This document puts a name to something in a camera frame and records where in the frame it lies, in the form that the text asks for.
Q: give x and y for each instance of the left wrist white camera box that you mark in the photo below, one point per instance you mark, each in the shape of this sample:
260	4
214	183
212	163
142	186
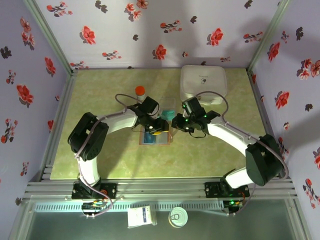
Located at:
156	111

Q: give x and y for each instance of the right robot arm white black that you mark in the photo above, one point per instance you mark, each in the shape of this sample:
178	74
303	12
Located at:
262	160

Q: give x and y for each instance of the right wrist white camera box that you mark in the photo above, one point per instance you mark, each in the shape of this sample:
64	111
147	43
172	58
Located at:
184	113

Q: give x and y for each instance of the white plastic storage box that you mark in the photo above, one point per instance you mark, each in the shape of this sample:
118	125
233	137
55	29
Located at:
203	77

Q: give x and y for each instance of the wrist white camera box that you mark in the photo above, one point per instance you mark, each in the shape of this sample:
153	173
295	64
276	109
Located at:
184	113
156	111

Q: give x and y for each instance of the small white carton blue print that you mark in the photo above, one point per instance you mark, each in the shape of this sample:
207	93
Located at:
140	216

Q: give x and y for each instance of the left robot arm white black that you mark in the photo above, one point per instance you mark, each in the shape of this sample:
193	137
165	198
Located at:
87	137

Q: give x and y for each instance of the aluminium frame post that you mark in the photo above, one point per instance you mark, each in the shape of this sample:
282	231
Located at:
267	37
51	37

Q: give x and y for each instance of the aluminium side rail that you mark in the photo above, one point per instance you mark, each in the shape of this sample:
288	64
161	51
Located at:
261	107
60	120

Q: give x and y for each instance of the grey can with orange cap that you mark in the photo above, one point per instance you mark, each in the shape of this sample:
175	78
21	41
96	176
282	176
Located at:
140	92

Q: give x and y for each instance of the silver tin can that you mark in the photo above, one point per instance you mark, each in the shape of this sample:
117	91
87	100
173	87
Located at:
178	217

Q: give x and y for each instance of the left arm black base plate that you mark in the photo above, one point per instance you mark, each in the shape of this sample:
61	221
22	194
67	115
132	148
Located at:
110	191

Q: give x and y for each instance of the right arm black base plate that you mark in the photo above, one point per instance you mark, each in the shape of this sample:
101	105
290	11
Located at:
212	190

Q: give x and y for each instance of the wide aluminium base rail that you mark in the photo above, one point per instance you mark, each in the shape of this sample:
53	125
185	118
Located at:
160	187

